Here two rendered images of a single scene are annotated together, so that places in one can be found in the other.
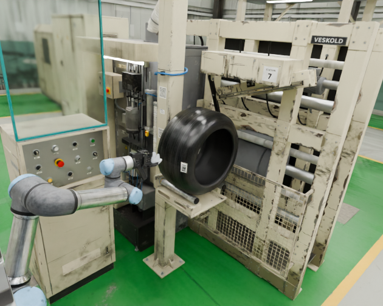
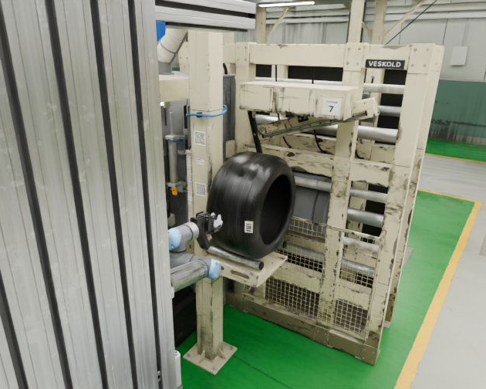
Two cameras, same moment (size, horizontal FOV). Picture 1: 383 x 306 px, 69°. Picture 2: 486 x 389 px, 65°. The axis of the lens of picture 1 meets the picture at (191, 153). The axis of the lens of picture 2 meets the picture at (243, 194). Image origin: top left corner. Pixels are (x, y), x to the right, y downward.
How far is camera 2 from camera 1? 44 cm
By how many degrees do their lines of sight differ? 11
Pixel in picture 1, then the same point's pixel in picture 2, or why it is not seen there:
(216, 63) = (261, 97)
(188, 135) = (248, 187)
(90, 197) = (180, 277)
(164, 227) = (211, 309)
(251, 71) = (308, 105)
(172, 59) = (210, 97)
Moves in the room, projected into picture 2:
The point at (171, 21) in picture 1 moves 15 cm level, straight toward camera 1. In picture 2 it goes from (207, 52) to (214, 52)
